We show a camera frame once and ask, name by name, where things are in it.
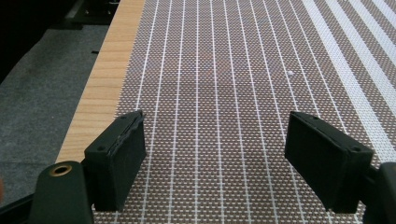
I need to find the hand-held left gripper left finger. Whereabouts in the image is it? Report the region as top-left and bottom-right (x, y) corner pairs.
(28, 109), (148, 224)

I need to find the dark metal stand base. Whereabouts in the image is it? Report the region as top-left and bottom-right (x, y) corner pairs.
(64, 0), (120, 31)

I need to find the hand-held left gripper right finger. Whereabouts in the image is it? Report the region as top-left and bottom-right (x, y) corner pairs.
(284, 111), (396, 224)

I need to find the brown woven striped placemat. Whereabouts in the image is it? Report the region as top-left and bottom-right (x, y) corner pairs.
(92, 0), (396, 224)

